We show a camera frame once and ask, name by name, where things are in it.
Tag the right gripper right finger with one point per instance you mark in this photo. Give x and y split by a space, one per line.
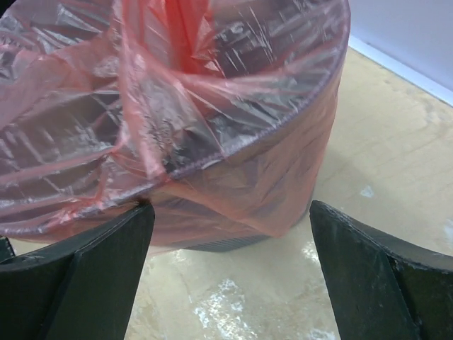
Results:
380 286

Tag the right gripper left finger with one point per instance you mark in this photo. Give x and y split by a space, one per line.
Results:
81 288

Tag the grey mesh trash bin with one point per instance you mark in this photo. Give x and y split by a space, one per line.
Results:
242 158

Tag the red plastic trash bag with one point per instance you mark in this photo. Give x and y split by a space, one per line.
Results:
85 85

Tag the aluminium frame rail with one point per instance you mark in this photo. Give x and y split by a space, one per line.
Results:
405 72

